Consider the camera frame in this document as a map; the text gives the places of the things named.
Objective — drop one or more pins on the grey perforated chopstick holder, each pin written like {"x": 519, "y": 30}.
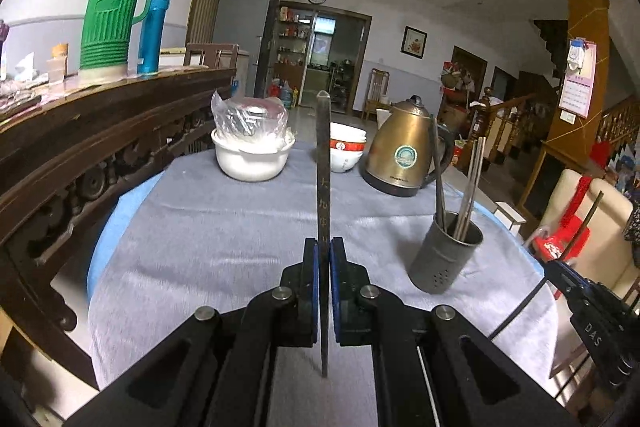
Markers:
{"x": 440, "y": 262}

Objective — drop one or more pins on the gold electric kettle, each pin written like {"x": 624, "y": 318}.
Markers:
{"x": 400, "y": 142}

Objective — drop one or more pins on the wooden stair railing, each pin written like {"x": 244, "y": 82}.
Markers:
{"x": 500, "y": 122}

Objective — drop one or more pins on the small white stool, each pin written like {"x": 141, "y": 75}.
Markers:
{"x": 510, "y": 212}

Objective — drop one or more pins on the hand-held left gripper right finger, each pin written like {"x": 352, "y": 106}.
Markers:
{"x": 336, "y": 297}

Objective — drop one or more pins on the carved wooden sideboard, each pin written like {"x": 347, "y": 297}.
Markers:
{"x": 75, "y": 142}

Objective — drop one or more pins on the blue under cloth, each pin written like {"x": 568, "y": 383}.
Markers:
{"x": 112, "y": 227}

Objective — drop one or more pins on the blue thermos bottle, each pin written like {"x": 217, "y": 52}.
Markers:
{"x": 152, "y": 37}

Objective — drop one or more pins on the green thermos flask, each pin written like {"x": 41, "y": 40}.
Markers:
{"x": 110, "y": 17}

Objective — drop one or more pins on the clear plastic bag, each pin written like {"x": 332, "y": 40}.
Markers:
{"x": 250, "y": 117}

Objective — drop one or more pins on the framed wall picture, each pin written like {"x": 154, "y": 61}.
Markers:
{"x": 414, "y": 42}

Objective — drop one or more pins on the grey tablecloth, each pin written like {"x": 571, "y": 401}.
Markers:
{"x": 200, "y": 257}

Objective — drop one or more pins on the white bowl with red rim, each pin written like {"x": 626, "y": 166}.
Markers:
{"x": 345, "y": 162}
{"x": 350, "y": 134}

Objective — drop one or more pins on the wooden dining chair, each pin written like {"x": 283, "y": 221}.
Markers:
{"x": 377, "y": 87}

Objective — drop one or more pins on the red plastic stool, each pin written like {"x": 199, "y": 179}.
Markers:
{"x": 555, "y": 247}

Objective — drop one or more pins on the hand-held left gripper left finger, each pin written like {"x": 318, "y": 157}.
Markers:
{"x": 312, "y": 297}

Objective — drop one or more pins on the brown wooden chair back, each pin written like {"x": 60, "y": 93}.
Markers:
{"x": 210, "y": 52}

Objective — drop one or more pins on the dark chopstick with inscription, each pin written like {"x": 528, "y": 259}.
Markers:
{"x": 324, "y": 187}

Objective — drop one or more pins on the blue water jug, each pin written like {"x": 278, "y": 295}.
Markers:
{"x": 286, "y": 96}

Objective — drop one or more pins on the wall calendar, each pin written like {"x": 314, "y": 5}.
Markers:
{"x": 577, "y": 82}

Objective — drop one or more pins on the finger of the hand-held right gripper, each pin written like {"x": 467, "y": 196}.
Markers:
{"x": 567, "y": 282}

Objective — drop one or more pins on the grey refrigerator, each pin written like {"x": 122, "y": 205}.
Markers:
{"x": 240, "y": 22}

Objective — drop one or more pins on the white ceramic pot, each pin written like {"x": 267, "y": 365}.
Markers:
{"x": 250, "y": 162}

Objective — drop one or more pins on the cream chair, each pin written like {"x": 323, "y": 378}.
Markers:
{"x": 615, "y": 227}

